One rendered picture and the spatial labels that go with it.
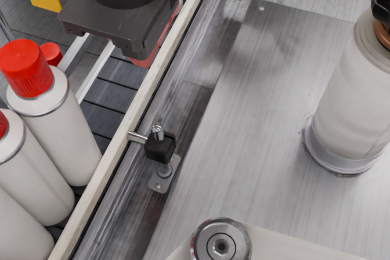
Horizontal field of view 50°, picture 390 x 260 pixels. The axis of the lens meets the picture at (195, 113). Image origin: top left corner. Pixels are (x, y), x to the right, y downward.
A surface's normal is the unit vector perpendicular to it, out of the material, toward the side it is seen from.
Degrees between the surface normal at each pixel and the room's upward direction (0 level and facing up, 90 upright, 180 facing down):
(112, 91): 0
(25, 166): 90
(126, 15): 0
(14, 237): 90
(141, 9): 0
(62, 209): 90
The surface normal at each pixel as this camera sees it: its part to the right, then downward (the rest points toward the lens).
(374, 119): -0.29, 0.80
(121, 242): 0.00, -0.52
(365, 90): -0.70, 0.58
